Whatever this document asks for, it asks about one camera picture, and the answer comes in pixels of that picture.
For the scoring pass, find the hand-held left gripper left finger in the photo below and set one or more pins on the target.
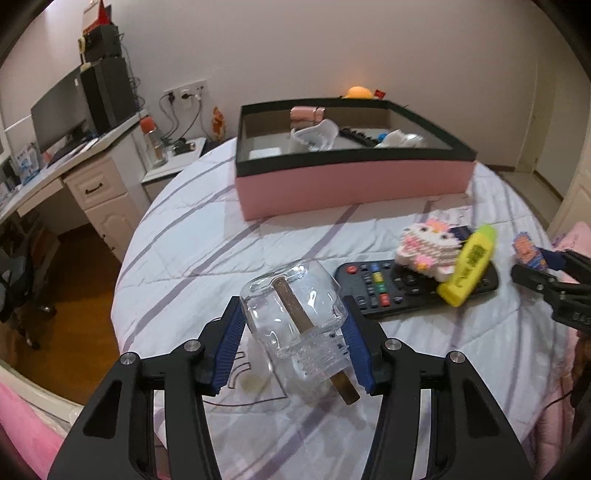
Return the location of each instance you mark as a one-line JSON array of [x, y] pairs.
[[228, 346]]

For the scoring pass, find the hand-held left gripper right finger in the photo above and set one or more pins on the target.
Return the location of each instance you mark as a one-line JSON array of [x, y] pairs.
[[359, 346]]

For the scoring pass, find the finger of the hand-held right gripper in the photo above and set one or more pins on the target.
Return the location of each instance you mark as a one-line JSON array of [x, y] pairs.
[[533, 279], [554, 258]]

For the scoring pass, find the small orange blue box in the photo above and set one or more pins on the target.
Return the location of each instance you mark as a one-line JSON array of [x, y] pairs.
[[528, 249]]

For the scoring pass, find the black remote control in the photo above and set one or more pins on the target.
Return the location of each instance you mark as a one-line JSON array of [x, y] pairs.
[[369, 288]]

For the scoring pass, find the brown stick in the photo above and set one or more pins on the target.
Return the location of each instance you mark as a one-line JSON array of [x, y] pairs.
[[302, 318]]

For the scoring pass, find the yellow highlighter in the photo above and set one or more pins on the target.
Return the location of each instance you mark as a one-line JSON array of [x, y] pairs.
[[471, 263]]

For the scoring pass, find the clear glass bottle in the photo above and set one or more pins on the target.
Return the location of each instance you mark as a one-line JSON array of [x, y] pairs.
[[318, 295]]

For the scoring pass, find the pink bead cat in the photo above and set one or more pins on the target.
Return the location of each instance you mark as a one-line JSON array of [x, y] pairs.
[[429, 251]]

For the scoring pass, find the pink storage box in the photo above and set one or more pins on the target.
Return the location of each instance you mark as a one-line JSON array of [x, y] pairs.
[[351, 184]]

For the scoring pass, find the black hair clip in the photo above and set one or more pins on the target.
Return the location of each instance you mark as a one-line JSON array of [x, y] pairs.
[[358, 136]]

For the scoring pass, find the rose gold cylinder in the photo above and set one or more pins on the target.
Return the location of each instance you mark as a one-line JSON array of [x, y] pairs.
[[305, 114]]

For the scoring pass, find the white wardrobe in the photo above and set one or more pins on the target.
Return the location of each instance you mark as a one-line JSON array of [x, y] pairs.
[[575, 203]]

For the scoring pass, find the pink blanket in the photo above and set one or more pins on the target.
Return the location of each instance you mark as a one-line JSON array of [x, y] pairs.
[[561, 415]]

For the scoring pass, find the white striped quilt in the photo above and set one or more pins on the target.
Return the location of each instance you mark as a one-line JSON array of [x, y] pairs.
[[194, 240]]

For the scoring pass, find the white door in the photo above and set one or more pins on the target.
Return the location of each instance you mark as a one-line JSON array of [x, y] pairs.
[[535, 124]]

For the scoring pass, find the white nightstand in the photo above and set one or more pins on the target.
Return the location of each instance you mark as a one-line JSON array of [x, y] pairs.
[[166, 177]]

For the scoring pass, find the white desk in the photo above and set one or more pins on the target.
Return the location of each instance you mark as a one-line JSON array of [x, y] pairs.
[[99, 194]]

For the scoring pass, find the small black device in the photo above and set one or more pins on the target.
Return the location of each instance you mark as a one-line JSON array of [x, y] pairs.
[[184, 147]]

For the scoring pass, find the red-capped water bottle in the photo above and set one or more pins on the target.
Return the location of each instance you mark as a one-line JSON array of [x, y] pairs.
[[154, 143]]

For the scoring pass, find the black office chair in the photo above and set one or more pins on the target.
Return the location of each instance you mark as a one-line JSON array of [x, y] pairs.
[[18, 281]]

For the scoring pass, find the red paper ornament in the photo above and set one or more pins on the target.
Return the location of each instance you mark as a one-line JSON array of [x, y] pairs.
[[218, 123]]

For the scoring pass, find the small red items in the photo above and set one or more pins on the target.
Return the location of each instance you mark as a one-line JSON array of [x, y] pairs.
[[379, 93]]

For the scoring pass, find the black keyboard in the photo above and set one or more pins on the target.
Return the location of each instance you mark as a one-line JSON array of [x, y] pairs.
[[69, 151]]

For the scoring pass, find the orange plush toy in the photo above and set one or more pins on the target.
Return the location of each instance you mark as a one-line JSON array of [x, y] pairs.
[[358, 92]]

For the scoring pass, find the blue white box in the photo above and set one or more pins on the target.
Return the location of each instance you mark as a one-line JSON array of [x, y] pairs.
[[25, 162]]

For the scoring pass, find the black computer tower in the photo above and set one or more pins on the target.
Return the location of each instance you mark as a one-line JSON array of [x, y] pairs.
[[108, 94]]

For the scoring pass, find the black computer monitor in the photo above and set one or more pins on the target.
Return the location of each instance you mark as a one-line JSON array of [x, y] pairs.
[[57, 115]]

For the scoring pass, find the black speaker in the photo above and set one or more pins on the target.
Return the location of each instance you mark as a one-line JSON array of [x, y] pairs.
[[104, 42]]

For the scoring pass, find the small round desk gadget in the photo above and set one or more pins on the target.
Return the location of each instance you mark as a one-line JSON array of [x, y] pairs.
[[82, 46]]

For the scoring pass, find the red desk calendar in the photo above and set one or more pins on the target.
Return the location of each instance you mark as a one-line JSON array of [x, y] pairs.
[[98, 14]]

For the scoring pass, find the white bed frame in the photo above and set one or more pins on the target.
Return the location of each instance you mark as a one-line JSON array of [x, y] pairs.
[[41, 390]]

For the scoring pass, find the white wall socket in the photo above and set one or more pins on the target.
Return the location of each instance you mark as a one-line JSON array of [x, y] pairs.
[[189, 90]]

